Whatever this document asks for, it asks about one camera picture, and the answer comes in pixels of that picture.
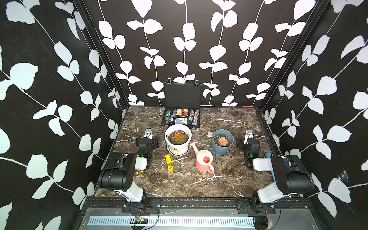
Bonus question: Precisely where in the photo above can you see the pink watering can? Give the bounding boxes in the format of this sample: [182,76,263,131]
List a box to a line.
[189,141,214,174]

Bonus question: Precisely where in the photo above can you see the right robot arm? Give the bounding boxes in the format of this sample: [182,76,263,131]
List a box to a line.
[236,138,314,203]

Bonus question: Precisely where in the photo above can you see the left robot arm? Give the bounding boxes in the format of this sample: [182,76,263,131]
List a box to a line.
[98,135,161,206]

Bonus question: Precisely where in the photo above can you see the pink succulent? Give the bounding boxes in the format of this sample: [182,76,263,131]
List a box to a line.
[218,136,231,147]

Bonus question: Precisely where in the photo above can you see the red-green succulent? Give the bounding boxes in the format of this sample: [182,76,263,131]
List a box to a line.
[172,131,184,143]

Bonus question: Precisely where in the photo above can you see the white pot saucer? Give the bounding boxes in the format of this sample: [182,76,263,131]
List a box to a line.
[167,142,190,157]

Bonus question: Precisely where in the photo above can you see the yellow rectangular block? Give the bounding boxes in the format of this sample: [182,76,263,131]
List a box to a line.
[165,154,172,165]

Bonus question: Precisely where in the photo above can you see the blue flower pot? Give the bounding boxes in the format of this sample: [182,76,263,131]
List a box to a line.
[209,129,234,157]

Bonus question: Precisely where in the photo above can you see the white flower pot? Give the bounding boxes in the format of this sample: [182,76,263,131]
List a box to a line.
[165,124,192,156]

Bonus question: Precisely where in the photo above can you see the yellow number cube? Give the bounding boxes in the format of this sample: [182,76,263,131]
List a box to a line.
[167,165,173,173]

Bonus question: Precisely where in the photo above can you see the black poker chip case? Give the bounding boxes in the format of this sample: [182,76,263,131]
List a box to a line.
[162,78,202,129]

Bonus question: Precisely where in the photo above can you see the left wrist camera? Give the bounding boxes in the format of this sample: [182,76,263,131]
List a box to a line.
[144,128,152,139]

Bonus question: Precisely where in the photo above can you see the front metal rail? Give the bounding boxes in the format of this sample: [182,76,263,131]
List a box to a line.
[73,197,324,230]

